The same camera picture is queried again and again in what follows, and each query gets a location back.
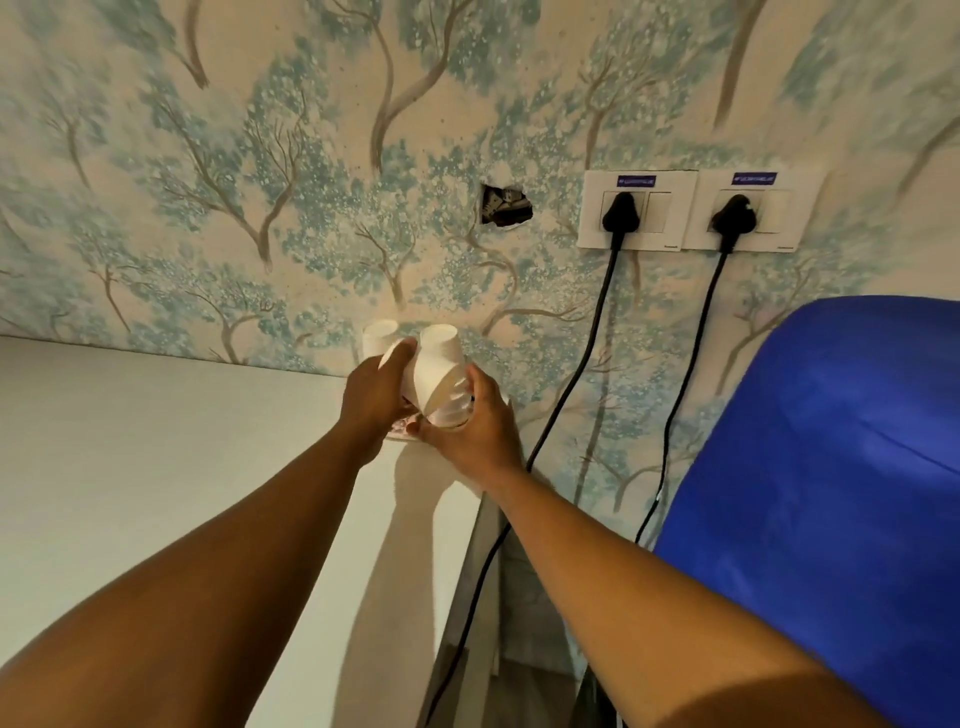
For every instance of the person's right hand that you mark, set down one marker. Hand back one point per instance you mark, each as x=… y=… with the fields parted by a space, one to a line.
x=484 y=435

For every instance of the person's left hand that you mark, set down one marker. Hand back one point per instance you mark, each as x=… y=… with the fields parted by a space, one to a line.
x=369 y=401

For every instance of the person's right thumb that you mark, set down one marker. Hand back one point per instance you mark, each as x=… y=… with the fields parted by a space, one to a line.
x=429 y=433

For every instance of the person's left thumb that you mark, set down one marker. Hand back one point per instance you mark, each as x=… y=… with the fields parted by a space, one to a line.
x=400 y=355

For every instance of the person's left forearm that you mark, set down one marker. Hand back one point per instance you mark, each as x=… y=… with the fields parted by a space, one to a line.
x=202 y=585

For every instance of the person's right forearm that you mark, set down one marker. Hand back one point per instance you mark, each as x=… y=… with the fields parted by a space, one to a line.
x=645 y=607

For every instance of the single white paper cup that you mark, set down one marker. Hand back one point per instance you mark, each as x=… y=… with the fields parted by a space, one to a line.
x=377 y=337

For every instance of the pink patterned plate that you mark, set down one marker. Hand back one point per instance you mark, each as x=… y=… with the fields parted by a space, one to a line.
x=399 y=429

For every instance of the black power plug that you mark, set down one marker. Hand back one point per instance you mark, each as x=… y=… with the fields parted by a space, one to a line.
x=621 y=211
x=733 y=215

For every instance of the blue sticker label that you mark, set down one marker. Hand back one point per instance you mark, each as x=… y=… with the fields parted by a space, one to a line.
x=754 y=178
x=636 y=181

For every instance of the blue cloth cover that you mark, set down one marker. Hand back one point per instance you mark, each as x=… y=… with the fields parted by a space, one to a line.
x=825 y=487

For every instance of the white wall socket plate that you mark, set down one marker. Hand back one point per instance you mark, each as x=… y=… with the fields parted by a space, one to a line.
x=667 y=214
x=780 y=214

